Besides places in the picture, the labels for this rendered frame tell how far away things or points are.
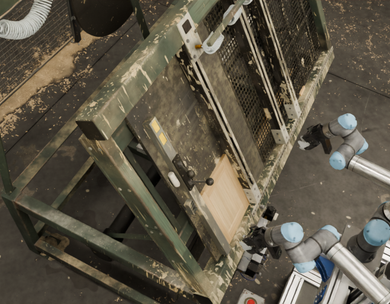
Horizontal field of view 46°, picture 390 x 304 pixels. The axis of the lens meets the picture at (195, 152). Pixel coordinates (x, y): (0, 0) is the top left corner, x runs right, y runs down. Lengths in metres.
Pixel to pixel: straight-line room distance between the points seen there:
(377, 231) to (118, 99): 1.39
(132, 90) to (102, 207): 2.02
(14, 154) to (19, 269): 1.01
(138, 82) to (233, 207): 1.06
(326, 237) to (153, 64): 0.94
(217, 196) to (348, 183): 1.91
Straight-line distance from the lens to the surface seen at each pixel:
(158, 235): 2.05
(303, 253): 1.78
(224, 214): 2.45
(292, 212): 3.76
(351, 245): 2.50
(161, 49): 1.85
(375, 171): 2.10
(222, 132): 2.28
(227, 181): 2.44
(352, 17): 5.69
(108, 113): 1.62
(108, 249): 2.61
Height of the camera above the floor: 3.18
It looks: 54 degrees down
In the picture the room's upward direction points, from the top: 8 degrees clockwise
